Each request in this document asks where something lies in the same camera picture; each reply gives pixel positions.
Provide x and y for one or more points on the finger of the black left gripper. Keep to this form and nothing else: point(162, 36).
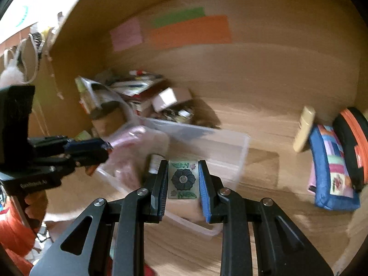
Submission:
point(89, 159)
point(94, 145)

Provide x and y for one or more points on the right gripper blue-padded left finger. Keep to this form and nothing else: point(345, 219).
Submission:
point(107, 231)

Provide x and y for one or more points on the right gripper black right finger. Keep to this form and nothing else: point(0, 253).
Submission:
point(281, 247)

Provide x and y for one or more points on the green floral card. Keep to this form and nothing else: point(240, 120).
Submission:
point(183, 180)

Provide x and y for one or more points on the clear plastic storage bin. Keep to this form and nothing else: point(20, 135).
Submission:
point(140, 145)

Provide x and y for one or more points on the white handwritten paper sheet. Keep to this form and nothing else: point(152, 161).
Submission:
point(93, 95)

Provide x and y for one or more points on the stack of books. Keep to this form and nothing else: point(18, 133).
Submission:
point(139, 88)

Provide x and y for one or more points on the blue patchwork pouch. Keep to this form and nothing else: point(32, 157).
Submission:
point(330, 180)

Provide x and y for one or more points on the small white cardboard box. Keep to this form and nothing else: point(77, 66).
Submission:
point(170, 97)

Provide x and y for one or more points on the pink sticky note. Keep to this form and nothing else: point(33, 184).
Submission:
point(126, 35)

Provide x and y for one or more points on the cream lotion bottle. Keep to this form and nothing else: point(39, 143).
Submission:
point(306, 122)

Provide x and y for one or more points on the black orange round case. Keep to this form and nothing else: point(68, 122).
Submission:
point(350, 126)

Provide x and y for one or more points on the green sticky note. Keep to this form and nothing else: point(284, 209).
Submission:
point(178, 17)

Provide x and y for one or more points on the orange sticky note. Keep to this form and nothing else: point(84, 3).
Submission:
point(202, 30)

